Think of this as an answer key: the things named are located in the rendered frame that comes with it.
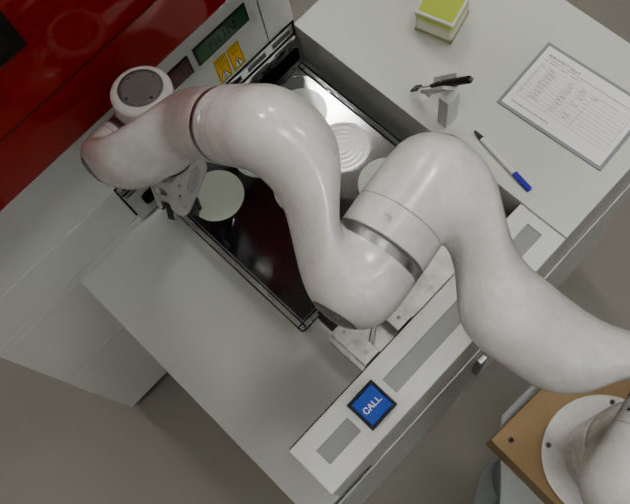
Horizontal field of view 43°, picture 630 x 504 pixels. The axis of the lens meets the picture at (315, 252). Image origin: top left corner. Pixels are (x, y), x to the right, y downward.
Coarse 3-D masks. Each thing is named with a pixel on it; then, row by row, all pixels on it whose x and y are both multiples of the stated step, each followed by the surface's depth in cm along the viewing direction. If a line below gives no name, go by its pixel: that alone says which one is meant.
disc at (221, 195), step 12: (204, 180) 145; (216, 180) 145; (228, 180) 145; (204, 192) 144; (216, 192) 144; (228, 192) 144; (240, 192) 144; (204, 204) 144; (216, 204) 143; (228, 204) 143; (240, 204) 143; (204, 216) 143; (216, 216) 143; (228, 216) 142
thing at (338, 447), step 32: (512, 224) 130; (544, 224) 129; (544, 256) 128; (448, 288) 128; (416, 320) 127; (448, 320) 127; (384, 352) 126; (416, 352) 126; (448, 352) 125; (352, 384) 125; (384, 384) 124; (416, 384) 124; (352, 416) 123; (320, 448) 123; (352, 448) 122; (320, 480) 121; (352, 480) 130
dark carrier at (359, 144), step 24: (336, 120) 146; (360, 120) 146; (360, 144) 144; (384, 144) 144; (216, 168) 146; (360, 168) 143; (264, 192) 143; (192, 216) 143; (240, 216) 142; (264, 216) 142; (240, 240) 141; (264, 240) 140; (288, 240) 140; (264, 264) 139; (288, 264) 139; (288, 288) 137
